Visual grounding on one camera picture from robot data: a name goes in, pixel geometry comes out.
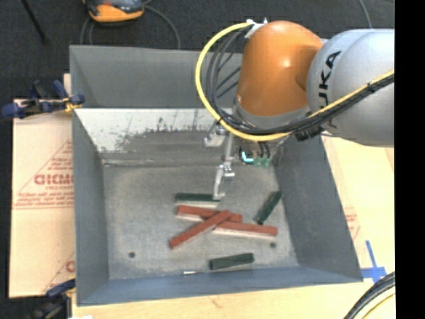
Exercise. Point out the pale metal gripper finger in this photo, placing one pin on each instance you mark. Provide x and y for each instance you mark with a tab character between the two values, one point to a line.
223	174
216	137

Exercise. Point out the dark green flat block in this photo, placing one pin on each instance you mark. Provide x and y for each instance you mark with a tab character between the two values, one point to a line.
194	197
269	208
231	261

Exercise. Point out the red-brown flat block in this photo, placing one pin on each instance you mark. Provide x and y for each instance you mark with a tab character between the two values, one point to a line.
252	228
196	232
192	210

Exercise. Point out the grey metal bin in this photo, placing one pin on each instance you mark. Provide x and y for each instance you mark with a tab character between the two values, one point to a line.
149	211

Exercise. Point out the brown cardboard board red print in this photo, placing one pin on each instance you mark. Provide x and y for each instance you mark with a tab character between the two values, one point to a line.
40	231

